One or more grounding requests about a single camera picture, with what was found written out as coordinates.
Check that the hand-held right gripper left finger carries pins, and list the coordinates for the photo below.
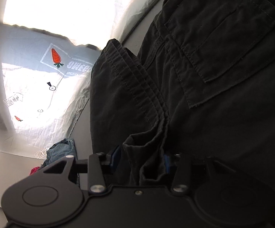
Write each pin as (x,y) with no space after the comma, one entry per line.
(114,158)

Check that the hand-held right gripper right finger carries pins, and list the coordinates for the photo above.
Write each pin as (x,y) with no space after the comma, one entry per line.
(167,163)

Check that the black pants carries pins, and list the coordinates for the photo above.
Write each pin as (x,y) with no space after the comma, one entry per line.
(199,87)

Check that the blue denim jeans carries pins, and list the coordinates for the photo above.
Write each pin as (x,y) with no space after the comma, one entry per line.
(62,149)

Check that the red garment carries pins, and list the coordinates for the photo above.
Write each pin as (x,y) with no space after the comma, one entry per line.
(34,170)

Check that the grey tray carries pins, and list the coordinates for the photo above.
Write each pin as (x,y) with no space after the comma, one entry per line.
(9,173)

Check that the white carrot-print bed sheet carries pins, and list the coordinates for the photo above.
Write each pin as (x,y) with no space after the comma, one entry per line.
(32,87)

